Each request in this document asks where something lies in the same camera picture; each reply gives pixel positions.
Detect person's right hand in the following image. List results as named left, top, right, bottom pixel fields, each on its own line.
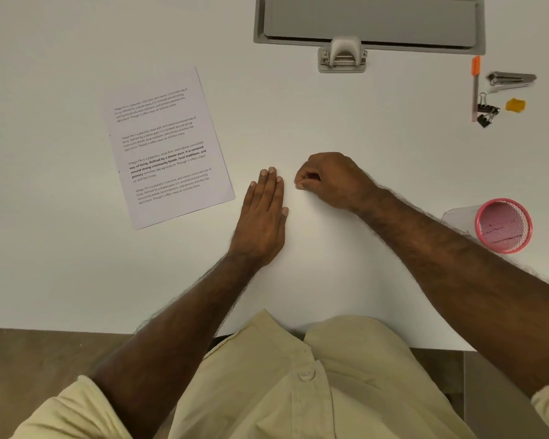
left=294, top=152, right=380, bottom=214

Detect person's left hand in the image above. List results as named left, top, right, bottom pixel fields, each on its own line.
left=228, top=166, right=290, bottom=269

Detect person's right forearm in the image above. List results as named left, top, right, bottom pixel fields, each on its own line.
left=354, top=186, right=549, bottom=398

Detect person's left forearm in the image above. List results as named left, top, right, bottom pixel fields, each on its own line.
left=89, top=252, right=269, bottom=439

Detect printed white paper sheet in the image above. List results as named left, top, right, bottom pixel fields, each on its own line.
left=102, top=66, right=236, bottom=231

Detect grey hole punch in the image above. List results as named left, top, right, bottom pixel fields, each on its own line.
left=318, top=36, right=367, bottom=73

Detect clear plastic ruler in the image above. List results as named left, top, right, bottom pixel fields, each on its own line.
left=441, top=206, right=482, bottom=244

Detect beige button shirt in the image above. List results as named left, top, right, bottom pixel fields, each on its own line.
left=9, top=309, right=549, bottom=439

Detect orange capped pen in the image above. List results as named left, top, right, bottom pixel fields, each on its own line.
left=471, top=56, right=482, bottom=123

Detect pink mesh pen holder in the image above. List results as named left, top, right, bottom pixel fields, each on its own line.
left=474, top=198, right=533, bottom=255

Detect silver stapler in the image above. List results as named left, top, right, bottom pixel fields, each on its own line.
left=486, top=71, right=538, bottom=94

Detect grey desk cable hatch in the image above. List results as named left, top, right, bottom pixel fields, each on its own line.
left=253, top=0, right=486, bottom=55

